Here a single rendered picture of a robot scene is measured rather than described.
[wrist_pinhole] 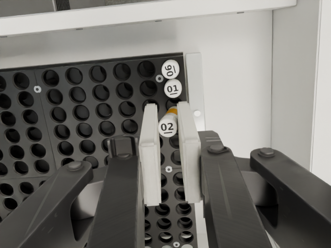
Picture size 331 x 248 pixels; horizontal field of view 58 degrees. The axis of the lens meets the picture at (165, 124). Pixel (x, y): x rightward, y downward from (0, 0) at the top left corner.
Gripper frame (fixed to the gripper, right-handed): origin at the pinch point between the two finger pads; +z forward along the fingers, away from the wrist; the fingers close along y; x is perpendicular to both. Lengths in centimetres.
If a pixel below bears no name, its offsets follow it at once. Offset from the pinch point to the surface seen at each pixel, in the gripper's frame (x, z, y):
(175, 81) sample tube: 2.4, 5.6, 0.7
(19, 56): 4.3, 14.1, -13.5
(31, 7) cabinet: 10.5, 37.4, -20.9
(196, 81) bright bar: 1.2, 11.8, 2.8
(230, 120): -3.1, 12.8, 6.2
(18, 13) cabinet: 9.5, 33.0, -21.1
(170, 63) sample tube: 3.7, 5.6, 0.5
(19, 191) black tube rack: -6.4, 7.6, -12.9
